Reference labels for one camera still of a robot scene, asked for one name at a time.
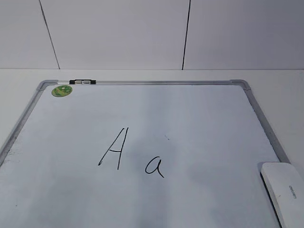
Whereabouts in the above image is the white board with aluminium frame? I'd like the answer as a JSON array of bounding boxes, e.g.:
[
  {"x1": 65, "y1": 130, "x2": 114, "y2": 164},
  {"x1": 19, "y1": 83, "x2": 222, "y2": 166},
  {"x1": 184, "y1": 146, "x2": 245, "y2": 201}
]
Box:
[{"x1": 0, "y1": 80, "x2": 290, "y2": 228}]

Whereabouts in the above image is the round green magnet sticker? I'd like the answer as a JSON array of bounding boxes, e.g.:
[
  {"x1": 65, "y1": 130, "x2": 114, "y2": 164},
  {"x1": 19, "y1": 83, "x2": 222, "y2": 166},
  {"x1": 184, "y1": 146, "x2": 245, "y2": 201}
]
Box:
[{"x1": 51, "y1": 85, "x2": 73, "y2": 97}]

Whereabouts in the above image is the white board eraser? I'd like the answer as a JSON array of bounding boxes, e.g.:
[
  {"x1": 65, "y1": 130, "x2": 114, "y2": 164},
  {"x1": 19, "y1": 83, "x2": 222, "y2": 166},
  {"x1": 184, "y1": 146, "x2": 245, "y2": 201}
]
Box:
[{"x1": 257, "y1": 162, "x2": 304, "y2": 228}]

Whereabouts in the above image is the black marker clip holder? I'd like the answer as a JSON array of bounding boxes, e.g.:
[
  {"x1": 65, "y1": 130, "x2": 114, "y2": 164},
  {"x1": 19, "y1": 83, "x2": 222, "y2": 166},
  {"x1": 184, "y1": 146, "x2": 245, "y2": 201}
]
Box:
[{"x1": 69, "y1": 79, "x2": 96, "y2": 85}]

